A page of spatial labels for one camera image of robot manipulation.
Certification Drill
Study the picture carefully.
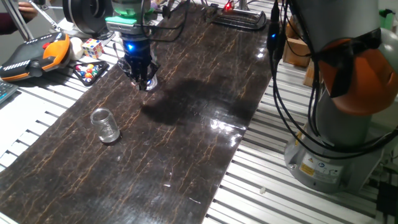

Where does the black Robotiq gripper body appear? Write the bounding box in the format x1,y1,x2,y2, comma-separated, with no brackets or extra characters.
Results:
122,34,155,68

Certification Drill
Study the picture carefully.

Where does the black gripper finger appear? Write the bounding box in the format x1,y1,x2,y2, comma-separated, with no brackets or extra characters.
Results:
140,63,160,91
126,63,141,88

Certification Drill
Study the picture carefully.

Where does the small clear glass jar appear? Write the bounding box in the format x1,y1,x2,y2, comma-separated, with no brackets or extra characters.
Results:
90,107,121,144

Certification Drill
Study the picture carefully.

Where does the person forearm maroon sleeve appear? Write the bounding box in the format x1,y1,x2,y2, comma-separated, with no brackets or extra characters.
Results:
0,12,25,35

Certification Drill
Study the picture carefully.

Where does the clear plastic cup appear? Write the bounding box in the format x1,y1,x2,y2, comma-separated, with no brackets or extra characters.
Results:
117,57,159,92

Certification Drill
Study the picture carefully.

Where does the person hand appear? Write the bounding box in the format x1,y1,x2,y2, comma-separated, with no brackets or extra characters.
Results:
17,2,39,22

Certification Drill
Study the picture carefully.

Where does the black triangle with billiard balls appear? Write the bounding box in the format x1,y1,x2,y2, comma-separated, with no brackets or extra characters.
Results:
73,60,110,87

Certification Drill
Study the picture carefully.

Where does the Rubik's cube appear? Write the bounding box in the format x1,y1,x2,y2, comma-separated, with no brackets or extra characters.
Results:
81,38,105,60

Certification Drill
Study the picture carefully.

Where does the white round ball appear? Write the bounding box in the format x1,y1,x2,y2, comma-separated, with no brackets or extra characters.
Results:
68,37,84,61

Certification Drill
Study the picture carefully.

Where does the black filament spool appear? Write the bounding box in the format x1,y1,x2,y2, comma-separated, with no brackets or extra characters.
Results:
62,0,113,35

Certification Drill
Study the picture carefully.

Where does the dark marble pattern mat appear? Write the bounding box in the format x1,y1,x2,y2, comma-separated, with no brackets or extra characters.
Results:
0,0,274,224

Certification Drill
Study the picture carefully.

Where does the thin silver rod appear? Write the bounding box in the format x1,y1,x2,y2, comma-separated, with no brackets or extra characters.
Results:
29,0,63,32

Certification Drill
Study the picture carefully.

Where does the small circuit board red light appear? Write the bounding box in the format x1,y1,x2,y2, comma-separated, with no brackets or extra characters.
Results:
203,1,234,22

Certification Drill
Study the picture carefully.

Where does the orange black teach pendant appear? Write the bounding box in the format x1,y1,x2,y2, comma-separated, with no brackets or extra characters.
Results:
0,31,72,83

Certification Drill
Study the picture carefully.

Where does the grey metal tripod leg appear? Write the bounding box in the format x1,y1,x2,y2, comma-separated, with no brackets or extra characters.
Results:
1,0,34,41

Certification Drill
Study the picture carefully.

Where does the black USB hub blue light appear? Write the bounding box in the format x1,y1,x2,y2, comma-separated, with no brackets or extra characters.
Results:
266,1,285,60

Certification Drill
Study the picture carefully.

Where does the cardboard box with flaps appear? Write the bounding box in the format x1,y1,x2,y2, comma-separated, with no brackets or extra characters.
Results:
282,21,312,68

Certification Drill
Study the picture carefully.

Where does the long cardboard box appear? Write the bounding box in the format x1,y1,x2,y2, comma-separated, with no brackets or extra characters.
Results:
303,60,317,88

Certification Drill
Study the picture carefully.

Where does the green mini pool table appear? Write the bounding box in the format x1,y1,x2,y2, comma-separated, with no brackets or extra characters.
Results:
378,8,395,31

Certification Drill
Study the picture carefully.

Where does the grey wrist camera green mount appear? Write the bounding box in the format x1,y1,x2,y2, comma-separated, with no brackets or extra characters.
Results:
104,14,156,35

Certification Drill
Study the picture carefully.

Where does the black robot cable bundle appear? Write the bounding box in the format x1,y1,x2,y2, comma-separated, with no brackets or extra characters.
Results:
136,0,398,160

